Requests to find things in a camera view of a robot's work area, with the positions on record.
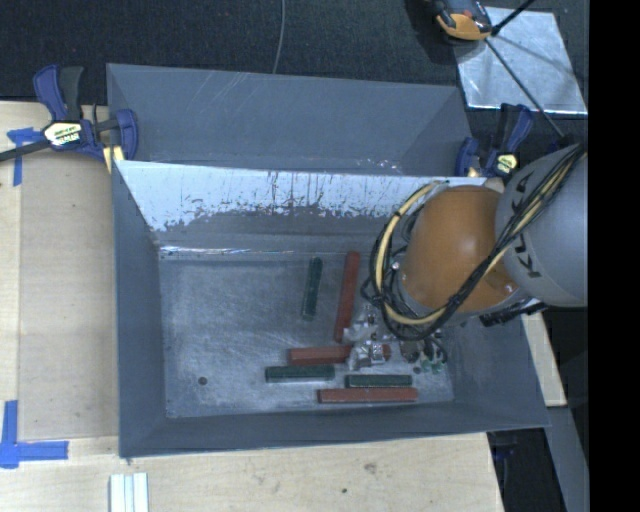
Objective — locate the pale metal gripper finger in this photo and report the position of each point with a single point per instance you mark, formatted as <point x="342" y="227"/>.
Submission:
<point x="364" y="330"/>
<point x="371" y="354"/>

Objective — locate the red-brown flat block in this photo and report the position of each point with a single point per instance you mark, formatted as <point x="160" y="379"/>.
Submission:
<point x="367" y="395"/>
<point x="347" y="295"/>
<point x="317" y="355"/>

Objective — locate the pale wood flat board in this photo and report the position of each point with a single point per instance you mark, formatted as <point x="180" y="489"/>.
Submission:
<point x="65" y="300"/>

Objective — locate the dark green flat block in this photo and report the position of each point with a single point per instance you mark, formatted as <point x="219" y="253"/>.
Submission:
<point x="311" y="289"/>
<point x="377" y="381"/>
<point x="299" y="373"/>

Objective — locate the grey metal bin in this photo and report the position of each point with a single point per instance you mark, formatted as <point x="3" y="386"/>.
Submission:
<point x="240" y="320"/>

